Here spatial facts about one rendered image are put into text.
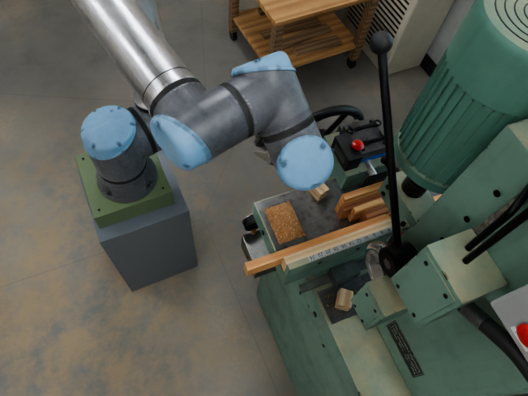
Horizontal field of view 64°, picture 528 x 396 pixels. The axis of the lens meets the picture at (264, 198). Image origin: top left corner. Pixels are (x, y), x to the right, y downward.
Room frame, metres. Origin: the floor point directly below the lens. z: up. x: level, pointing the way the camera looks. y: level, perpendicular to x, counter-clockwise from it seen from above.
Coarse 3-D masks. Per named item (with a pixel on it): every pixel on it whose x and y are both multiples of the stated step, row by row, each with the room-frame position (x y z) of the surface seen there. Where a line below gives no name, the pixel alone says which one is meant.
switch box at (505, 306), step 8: (520, 288) 0.19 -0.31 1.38; (504, 296) 0.19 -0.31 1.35; (512, 296) 0.18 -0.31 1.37; (520, 296) 0.18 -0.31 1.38; (496, 304) 0.18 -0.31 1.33; (504, 304) 0.18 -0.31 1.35; (512, 304) 0.18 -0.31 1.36; (520, 304) 0.17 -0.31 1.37; (496, 312) 0.18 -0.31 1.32; (504, 312) 0.17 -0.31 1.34; (512, 312) 0.17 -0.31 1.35; (520, 312) 0.17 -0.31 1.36; (504, 320) 0.17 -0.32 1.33; (512, 320) 0.16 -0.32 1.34; (520, 320) 0.16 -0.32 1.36; (512, 336) 0.15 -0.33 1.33; (520, 344) 0.14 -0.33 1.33
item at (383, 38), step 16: (384, 32) 0.54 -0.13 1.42; (384, 48) 0.52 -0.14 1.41; (384, 64) 0.51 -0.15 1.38; (384, 80) 0.50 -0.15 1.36; (384, 96) 0.48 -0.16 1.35; (384, 112) 0.47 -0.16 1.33; (384, 128) 0.46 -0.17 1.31; (400, 240) 0.34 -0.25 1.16; (384, 256) 0.31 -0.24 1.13; (400, 256) 0.31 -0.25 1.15; (384, 272) 0.30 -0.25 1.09
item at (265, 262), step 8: (360, 224) 0.47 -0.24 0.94; (368, 224) 0.47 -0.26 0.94; (336, 232) 0.44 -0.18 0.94; (344, 232) 0.44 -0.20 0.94; (352, 232) 0.44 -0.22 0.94; (312, 240) 0.40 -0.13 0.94; (320, 240) 0.41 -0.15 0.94; (328, 240) 0.41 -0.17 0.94; (288, 248) 0.38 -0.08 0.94; (296, 248) 0.38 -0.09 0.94; (304, 248) 0.38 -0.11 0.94; (264, 256) 0.35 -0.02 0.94; (272, 256) 0.35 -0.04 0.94; (280, 256) 0.35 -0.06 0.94; (248, 264) 0.32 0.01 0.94; (256, 264) 0.32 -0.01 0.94; (264, 264) 0.33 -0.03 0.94; (272, 264) 0.34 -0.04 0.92; (248, 272) 0.31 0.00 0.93; (256, 272) 0.32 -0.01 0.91
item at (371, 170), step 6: (366, 162) 0.64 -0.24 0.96; (372, 168) 0.62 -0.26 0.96; (396, 168) 0.61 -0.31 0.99; (366, 174) 0.61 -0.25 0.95; (372, 174) 0.60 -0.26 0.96; (378, 174) 0.58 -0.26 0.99; (384, 174) 0.58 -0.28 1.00; (366, 180) 0.56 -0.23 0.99; (372, 180) 0.56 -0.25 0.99; (378, 180) 0.57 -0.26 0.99
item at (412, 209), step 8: (400, 176) 0.53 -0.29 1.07; (384, 184) 0.53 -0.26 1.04; (400, 184) 0.51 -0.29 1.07; (384, 192) 0.51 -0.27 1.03; (400, 192) 0.49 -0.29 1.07; (384, 200) 0.50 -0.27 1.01; (400, 200) 0.48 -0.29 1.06; (408, 200) 0.48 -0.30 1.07; (416, 200) 0.48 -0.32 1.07; (424, 200) 0.48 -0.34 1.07; (432, 200) 0.49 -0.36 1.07; (400, 208) 0.47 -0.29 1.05; (408, 208) 0.46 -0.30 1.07; (416, 208) 0.46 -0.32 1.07; (424, 208) 0.46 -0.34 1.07; (400, 216) 0.46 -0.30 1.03; (408, 216) 0.45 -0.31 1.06; (416, 216) 0.44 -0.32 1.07
